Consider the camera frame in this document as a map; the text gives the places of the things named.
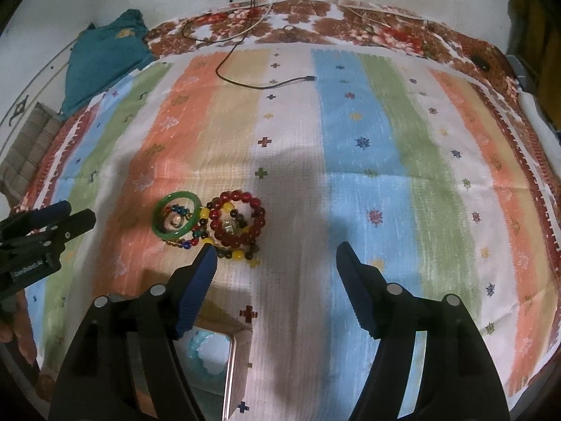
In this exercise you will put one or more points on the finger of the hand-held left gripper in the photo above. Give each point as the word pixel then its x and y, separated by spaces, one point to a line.
pixel 55 209
pixel 72 224

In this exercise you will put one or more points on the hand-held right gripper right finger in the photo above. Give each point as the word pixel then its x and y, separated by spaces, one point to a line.
pixel 357 289

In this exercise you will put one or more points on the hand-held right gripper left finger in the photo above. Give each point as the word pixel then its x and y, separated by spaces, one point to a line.
pixel 197 289

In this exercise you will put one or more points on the green jade bangle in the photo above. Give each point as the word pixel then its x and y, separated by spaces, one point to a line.
pixel 156 223

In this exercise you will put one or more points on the metal tin box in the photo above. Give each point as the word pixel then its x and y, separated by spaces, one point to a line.
pixel 240 359

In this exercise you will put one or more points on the person's left hand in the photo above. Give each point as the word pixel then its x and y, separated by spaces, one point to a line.
pixel 4 331

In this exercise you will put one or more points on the brown striped cushion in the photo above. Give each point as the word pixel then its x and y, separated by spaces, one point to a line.
pixel 30 140

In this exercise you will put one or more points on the teal embroidered cushion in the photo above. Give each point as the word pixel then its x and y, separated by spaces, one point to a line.
pixel 101 61

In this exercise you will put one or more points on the striped pastel blanket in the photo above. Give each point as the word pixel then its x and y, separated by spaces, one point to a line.
pixel 307 140

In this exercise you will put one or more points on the white padded cloth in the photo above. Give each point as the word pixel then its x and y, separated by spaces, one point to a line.
pixel 539 109

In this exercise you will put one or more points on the small black object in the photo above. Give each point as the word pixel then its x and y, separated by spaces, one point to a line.
pixel 480 62

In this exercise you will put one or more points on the yellow curtain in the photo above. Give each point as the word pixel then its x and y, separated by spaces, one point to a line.
pixel 539 22

